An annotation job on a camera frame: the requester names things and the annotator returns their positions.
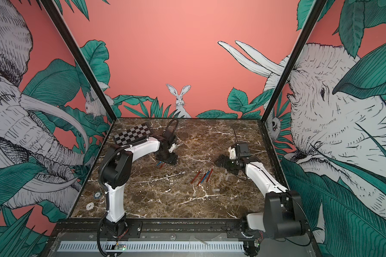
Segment white round table grommet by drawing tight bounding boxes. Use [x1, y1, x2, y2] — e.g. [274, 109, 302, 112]
[86, 202, 94, 211]

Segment left black frame post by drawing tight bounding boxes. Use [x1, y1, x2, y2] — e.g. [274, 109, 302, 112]
[40, 0, 117, 123]

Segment blue knife bottom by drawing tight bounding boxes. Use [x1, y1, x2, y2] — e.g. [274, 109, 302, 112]
[200, 169, 212, 184]

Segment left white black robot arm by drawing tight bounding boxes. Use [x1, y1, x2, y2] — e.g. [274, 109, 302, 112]
[99, 132, 178, 224]

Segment black white checkerboard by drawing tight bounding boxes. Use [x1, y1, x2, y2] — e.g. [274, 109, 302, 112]
[114, 123, 151, 146]

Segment round table hole grommet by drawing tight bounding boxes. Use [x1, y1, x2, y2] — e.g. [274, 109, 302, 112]
[93, 192, 103, 199]

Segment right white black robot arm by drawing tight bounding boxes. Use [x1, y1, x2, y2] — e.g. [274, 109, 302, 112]
[214, 141, 308, 239]

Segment black front rail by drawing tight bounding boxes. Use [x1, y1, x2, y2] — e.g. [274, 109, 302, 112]
[51, 219, 309, 240]

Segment white perforated cable duct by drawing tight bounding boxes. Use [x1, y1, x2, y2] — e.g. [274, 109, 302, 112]
[56, 241, 244, 253]

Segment left black camera cable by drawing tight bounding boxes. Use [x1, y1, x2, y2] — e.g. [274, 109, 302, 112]
[163, 118, 180, 136]

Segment black frame post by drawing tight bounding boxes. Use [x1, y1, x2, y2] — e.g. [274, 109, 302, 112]
[40, 0, 117, 123]
[261, 0, 327, 124]

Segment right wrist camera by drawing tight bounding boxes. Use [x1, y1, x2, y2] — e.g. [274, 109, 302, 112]
[228, 147, 237, 160]

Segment right black frame post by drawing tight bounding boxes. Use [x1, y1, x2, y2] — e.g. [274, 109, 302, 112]
[261, 0, 327, 124]

